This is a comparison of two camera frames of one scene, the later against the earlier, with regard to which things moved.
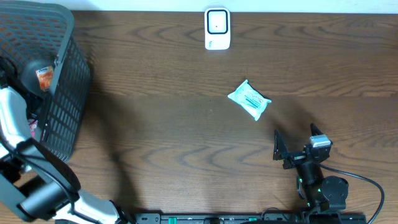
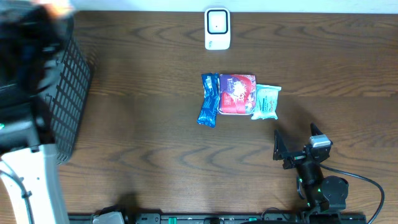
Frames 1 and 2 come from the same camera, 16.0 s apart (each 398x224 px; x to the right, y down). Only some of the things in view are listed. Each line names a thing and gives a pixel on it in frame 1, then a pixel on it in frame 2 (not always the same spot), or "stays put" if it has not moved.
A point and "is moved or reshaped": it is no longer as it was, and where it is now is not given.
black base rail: [252, 218] stays put
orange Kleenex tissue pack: [45, 76] is moved or reshaped
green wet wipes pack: [250, 99] -> [267, 102]
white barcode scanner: [217, 22] stays put
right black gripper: [280, 148] stays put
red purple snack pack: [33, 126] is moved or reshaped
